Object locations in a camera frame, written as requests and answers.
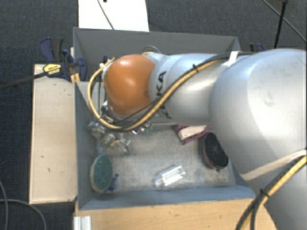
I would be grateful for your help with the purple and white box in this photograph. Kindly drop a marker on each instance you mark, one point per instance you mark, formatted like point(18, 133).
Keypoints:
point(192, 133)

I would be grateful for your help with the pale wood flat board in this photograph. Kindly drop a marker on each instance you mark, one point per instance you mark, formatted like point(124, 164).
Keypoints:
point(52, 138)

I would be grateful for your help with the clear plastic bottle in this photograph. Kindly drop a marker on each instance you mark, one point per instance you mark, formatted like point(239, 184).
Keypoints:
point(170, 175)

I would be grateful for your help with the grey metal bin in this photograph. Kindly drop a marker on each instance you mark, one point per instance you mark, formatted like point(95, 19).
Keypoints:
point(172, 150)

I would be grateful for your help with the green round disc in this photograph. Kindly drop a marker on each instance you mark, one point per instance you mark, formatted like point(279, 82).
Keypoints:
point(102, 172)

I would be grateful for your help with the black oval disc maroon rim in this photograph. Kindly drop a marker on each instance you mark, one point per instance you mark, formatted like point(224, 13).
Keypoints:
point(215, 151)

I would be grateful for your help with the small blue plastic piece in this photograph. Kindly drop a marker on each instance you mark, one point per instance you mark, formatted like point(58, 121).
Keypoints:
point(114, 182)

